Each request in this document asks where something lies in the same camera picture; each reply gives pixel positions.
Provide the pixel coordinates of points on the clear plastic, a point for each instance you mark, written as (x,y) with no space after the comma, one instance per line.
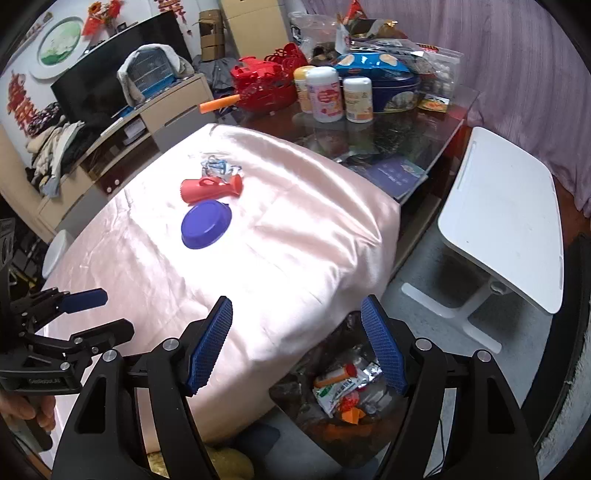
(374,399)

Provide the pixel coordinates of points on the yellow label bottle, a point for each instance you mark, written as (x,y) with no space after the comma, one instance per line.
(302,90)

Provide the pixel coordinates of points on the blue bird cage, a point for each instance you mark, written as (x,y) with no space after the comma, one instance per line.
(147,74)

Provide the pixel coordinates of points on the round green wall picture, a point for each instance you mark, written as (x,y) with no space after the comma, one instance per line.
(57,46)

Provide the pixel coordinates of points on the green white packet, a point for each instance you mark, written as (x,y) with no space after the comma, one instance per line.
(334,392)

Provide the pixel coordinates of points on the beige standing air conditioner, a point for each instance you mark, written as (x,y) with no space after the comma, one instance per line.
(254,27)

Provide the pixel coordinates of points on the black flat television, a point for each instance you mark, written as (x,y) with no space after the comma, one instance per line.
(101,87)

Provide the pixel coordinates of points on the red plastic cup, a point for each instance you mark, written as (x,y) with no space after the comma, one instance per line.
(207,189)

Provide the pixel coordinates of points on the purple curtain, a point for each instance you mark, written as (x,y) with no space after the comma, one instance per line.
(508,69)

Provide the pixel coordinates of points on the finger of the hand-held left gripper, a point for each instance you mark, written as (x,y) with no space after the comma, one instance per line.
(101,334)
(85,299)

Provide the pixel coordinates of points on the pink satin cloth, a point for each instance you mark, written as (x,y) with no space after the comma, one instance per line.
(286,258)

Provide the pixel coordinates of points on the red paper wall decoration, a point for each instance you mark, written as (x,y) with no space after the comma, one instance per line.
(21,104)

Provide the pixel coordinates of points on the orange foil wrapper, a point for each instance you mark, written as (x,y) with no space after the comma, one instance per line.
(351,413)

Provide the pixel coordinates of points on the grey clothes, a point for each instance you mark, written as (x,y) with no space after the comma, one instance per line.
(214,71)

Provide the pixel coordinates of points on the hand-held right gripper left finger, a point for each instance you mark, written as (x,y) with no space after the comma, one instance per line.
(210,346)

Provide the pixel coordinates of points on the red snack bag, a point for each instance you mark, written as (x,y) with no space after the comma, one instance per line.
(355,9)

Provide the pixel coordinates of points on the white orange label bottle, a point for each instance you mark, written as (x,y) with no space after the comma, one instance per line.
(358,101)

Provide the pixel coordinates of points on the black lined trash bin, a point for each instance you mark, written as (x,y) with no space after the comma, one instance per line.
(295,410)

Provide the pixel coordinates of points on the clear plastic bag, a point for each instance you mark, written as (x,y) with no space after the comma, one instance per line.
(316,32)

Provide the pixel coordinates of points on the bird cage with cloth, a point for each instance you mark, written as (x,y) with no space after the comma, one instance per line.
(125,85)

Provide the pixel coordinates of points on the brown cardboard box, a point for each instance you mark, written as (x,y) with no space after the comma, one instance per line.
(212,37)

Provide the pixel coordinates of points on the blue plastic bowl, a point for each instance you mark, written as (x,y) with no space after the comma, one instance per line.
(205,224)

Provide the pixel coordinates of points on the small yellow packet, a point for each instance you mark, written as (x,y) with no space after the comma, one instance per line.
(434,104)

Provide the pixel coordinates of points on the blue cookie tin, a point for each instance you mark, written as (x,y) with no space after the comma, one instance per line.
(392,87)

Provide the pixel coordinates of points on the white folding lap desk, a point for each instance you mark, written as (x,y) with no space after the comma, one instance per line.
(498,212)

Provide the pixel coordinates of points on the vase with red flowers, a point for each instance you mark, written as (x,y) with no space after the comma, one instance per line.
(99,14)

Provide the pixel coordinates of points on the silver blister pack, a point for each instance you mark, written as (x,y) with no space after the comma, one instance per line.
(369,369)

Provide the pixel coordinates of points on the pile of clothes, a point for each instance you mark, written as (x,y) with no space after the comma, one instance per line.
(51,152)

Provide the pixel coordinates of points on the dark dotted cushion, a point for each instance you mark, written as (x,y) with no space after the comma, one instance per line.
(44,120)

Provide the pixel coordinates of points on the red hanging ornament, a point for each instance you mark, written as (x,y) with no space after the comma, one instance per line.
(168,4)

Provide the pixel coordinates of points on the person's left hand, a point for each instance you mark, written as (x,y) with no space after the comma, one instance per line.
(44,413)

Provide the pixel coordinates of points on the dark gold snack bag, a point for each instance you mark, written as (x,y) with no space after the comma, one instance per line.
(383,28)

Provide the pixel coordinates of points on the orange candy tube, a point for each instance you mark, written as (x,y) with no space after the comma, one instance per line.
(339,374)

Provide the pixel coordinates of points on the pink label bottle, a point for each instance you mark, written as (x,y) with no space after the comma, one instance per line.
(325,97)

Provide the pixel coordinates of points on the blue book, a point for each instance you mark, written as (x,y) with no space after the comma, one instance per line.
(397,177)

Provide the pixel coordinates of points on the yellow fluffy cushion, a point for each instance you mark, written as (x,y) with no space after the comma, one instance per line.
(226,464)

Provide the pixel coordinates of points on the beige television cabinet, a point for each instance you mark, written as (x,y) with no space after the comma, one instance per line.
(175,108)

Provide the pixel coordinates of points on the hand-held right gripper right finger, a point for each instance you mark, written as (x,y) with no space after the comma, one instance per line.
(383,350)

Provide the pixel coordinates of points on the red plastic basket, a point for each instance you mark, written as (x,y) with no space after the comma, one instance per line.
(263,85)

